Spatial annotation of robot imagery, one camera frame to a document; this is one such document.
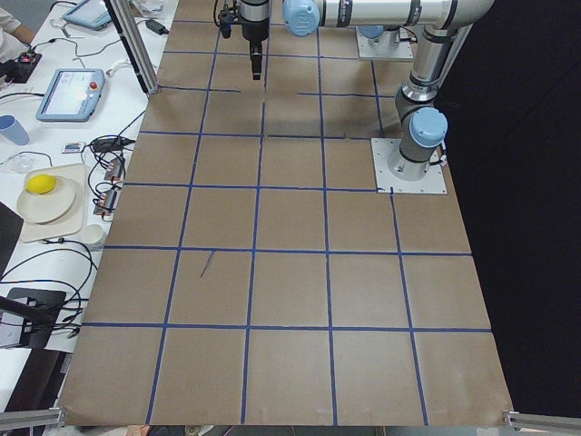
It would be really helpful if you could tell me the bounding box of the black monitor stand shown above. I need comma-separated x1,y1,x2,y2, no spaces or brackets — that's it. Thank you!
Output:
1,287,66,349

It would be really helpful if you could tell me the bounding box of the blue plastic cup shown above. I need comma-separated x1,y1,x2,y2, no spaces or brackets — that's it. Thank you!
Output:
0,115,30,145

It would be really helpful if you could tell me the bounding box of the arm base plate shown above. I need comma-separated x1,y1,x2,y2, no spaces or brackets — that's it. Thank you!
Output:
371,138,448,194
357,31,413,63

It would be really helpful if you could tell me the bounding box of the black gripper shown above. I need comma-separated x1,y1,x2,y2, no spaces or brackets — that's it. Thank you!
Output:
238,0,270,81

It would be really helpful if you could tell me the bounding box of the white paper cup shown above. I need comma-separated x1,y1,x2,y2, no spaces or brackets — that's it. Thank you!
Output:
80,224,107,251

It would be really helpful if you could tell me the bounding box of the beige tray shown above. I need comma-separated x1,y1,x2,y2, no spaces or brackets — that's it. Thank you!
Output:
20,163,86,243

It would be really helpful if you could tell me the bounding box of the cream plate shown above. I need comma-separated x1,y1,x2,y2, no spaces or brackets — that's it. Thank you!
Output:
16,177,76,223

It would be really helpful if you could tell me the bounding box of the black power adapter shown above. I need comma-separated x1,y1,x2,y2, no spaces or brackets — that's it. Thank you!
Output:
145,18,169,35

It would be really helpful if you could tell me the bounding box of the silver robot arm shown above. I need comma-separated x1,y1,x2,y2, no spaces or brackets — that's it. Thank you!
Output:
357,25,401,45
282,0,492,182

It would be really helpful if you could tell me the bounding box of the aluminium frame post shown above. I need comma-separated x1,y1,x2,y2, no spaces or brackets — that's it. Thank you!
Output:
104,0,159,95

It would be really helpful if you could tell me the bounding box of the teach pendant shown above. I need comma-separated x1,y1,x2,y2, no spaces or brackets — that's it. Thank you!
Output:
62,0,112,30
35,68,105,123

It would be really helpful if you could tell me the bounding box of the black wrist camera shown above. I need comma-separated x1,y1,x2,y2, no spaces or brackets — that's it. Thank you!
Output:
218,5,236,39

